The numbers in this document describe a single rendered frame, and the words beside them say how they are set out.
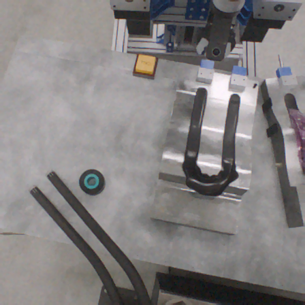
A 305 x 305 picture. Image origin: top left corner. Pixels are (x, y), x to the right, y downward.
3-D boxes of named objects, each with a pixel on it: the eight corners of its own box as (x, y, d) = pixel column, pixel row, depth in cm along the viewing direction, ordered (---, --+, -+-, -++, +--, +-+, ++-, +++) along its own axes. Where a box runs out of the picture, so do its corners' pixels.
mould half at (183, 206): (178, 79, 114) (182, 58, 101) (250, 93, 112) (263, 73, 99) (150, 218, 101) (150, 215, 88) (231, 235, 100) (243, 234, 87)
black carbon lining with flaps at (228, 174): (195, 88, 105) (199, 74, 96) (243, 97, 104) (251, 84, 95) (175, 190, 96) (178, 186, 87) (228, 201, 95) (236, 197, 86)
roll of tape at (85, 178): (102, 168, 105) (101, 166, 102) (107, 191, 103) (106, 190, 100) (79, 174, 105) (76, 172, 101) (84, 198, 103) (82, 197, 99)
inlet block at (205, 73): (201, 51, 110) (203, 42, 104) (215, 54, 109) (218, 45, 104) (195, 84, 106) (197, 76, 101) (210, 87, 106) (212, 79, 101)
